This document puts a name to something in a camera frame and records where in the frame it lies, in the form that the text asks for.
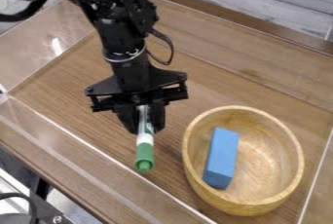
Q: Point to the clear acrylic right wall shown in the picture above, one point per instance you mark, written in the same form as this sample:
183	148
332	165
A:
317	211

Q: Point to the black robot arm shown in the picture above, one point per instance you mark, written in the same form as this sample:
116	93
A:
123	23

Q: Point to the clear acrylic back wall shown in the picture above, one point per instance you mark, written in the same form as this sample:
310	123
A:
267	60

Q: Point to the green and white marker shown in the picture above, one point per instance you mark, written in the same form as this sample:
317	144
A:
144	161

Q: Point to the clear acrylic front wall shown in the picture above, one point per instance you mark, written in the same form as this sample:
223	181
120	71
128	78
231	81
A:
104	186

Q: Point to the blue rectangular block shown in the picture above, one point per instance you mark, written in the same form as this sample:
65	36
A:
221	158

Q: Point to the clear acrylic left wall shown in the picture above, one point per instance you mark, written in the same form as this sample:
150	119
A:
32	42

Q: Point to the clear acrylic wall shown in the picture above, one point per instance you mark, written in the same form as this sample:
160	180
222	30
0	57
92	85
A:
104	186
267	60
32	42
317	211

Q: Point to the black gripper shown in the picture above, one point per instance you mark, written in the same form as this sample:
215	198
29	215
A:
136	83

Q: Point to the black metal table frame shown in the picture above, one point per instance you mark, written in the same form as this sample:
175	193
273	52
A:
29	201

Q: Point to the brown wooden bowl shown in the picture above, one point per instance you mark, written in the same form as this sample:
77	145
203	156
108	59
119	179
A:
269	166

